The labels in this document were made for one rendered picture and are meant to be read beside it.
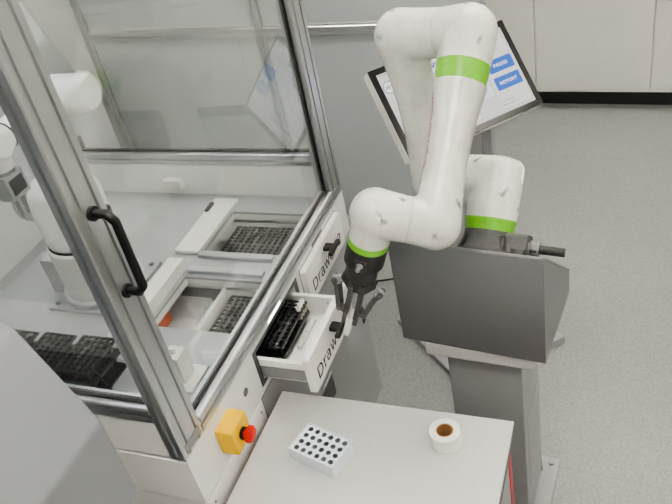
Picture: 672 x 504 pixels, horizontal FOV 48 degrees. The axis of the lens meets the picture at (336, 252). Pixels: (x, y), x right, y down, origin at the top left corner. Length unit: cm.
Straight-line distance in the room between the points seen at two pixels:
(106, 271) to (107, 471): 46
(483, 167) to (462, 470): 72
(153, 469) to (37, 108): 84
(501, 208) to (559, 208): 192
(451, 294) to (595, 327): 136
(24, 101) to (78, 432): 50
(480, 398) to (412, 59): 94
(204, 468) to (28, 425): 85
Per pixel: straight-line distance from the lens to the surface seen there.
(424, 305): 189
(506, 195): 187
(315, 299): 198
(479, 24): 167
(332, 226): 218
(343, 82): 344
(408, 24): 172
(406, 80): 178
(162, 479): 173
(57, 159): 123
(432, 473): 171
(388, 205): 154
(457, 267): 177
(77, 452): 92
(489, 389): 210
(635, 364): 299
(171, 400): 153
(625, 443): 274
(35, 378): 90
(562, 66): 455
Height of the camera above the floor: 212
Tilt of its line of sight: 35 degrees down
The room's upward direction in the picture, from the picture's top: 13 degrees counter-clockwise
